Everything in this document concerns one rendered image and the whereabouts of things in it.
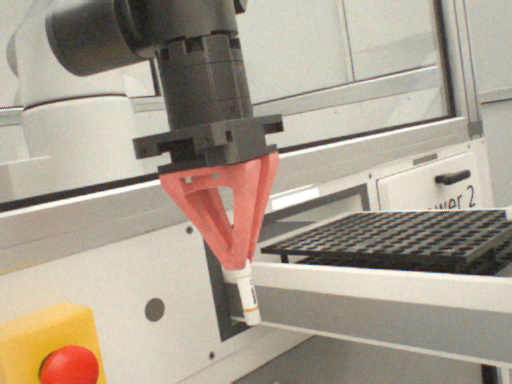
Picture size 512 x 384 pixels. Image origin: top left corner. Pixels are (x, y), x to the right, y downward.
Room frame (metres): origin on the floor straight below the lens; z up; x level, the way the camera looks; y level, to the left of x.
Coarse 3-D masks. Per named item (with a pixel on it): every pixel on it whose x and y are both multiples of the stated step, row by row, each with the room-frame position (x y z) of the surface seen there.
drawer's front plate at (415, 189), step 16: (448, 160) 0.88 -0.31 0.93; (464, 160) 0.92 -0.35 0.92; (400, 176) 0.78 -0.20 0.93; (416, 176) 0.81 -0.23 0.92; (432, 176) 0.84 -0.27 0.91; (384, 192) 0.76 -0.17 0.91; (400, 192) 0.77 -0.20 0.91; (416, 192) 0.80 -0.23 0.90; (432, 192) 0.84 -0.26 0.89; (448, 192) 0.87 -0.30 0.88; (464, 192) 0.91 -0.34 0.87; (384, 208) 0.76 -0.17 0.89; (400, 208) 0.77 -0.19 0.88; (416, 208) 0.80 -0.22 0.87; (432, 208) 0.83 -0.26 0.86; (464, 208) 0.91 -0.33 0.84; (480, 208) 0.95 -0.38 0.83
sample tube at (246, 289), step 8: (248, 264) 0.37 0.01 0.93; (240, 272) 0.37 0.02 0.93; (248, 272) 0.37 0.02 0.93; (240, 280) 0.37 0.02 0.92; (248, 280) 0.37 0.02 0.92; (240, 288) 0.37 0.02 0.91; (248, 288) 0.37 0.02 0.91; (240, 296) 0.38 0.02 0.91; (248, 296) 0.37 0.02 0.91; (256, 296) 0.38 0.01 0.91; (248, 304) 0.37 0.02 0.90; (256, 304) 0.38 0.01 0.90; (248, 312) 0.37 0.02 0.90; (256, 312) 0.37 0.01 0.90; (248, 320) 0.37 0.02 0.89; (256, 320) 0.37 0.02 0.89
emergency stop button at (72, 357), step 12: (60, 348) 0.37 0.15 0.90; (72, 348) 0.37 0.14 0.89; (84, 348) 0.37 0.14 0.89; (48, 360) 0.36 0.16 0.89; (60, 360) 0.36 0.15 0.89; (72, 360) 0.36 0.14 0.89; (84, 360) 0.37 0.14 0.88; (96, 360) 0.38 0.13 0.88; (48, 372) 0.35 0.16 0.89; (60, 372) 0.36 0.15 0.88; (72, 372) 0.36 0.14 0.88; (84, 372) 0.37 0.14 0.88; (96, 372) 0.37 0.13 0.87
